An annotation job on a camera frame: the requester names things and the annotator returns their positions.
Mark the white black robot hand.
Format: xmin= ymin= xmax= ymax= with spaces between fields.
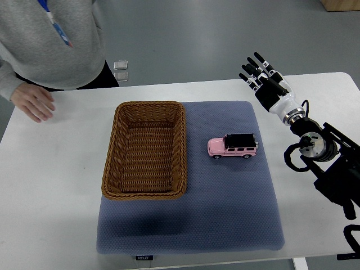
xmin=238 ymin=52 xmax=305 ymax=124

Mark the grey sweatshirt sleeve forearm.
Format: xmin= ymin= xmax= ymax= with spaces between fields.
xmin=0 ymin=58 xmax=23 ymax=101

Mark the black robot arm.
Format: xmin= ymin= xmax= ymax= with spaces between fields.
xmin=239 ymin=52 xmax=359 ymax=221

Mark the pink toy car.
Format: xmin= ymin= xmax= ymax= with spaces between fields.
xmin=207 ymin=133 xmax=259 ymax=159

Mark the brown wicker basket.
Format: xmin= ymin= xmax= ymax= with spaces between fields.
xmin=101 ymin=101 xmax=187 ymax=201

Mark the person's bare hand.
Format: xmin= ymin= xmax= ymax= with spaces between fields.
xmin=10 ymin=83 xmax=55 ymax=123

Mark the wooden box corner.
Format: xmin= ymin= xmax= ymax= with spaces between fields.
xmin=320 ymin=0 xmax=360 ymax=12

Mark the blue-grey foam mat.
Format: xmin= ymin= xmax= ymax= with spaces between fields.
xmin=97 ymin=101 xmax=285 ymax=255

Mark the lower silver floor plate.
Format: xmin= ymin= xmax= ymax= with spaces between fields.
xmin=114 ymin=71 xmax=128 ymax=82

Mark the silver floor plate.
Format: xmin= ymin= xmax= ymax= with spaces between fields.
xmin=113 ymin=60 xmax=128 ymax=70
xmin=114 ymin=71 xmax=128 ymax=82

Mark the upper silver floor plate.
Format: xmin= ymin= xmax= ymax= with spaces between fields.
xmin=113 ymin=60 xmax=128 ymax=70

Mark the white table leg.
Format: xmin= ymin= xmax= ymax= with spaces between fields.
xmin=292 ymin=257 xmax=309 ymax=270

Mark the black table label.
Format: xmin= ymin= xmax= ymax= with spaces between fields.
xmin=135 ymin=255 xmax=154 ymax=261

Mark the person torso grey sweatshirt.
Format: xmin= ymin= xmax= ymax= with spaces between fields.
xmin=1 ymin=1 xmax=106 ymax=90

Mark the blue lanyard badge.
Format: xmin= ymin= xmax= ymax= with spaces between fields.
xmin=38 ymin=0 xmax=73 ymax=48

